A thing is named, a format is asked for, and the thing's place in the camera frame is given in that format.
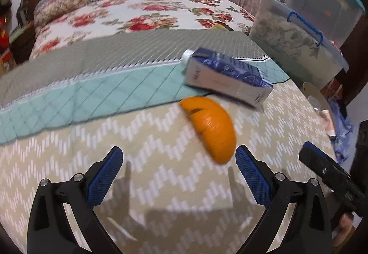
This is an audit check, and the floral bed sheet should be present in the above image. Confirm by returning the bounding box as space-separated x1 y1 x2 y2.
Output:
29 0 254 60

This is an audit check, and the blue patterned cloth bag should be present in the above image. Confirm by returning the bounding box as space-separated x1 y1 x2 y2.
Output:
328 98 354 165

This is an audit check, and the blue white milk carton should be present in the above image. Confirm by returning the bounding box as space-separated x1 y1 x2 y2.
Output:
181 47 273 107

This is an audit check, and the pink white paper cup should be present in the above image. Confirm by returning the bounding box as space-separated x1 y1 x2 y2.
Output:
319 110 336 138

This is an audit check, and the clear storage box blue handle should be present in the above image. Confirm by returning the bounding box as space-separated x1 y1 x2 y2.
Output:
249 0 349 89

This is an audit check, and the person right hand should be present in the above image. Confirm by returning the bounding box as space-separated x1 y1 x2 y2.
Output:
332 213 354 246

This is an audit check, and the patterned bed quilt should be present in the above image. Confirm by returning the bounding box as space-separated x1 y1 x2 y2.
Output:
1 30 334 253

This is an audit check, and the cluttered shelf unit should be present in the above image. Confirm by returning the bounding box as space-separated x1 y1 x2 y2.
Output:
0 0 15 76

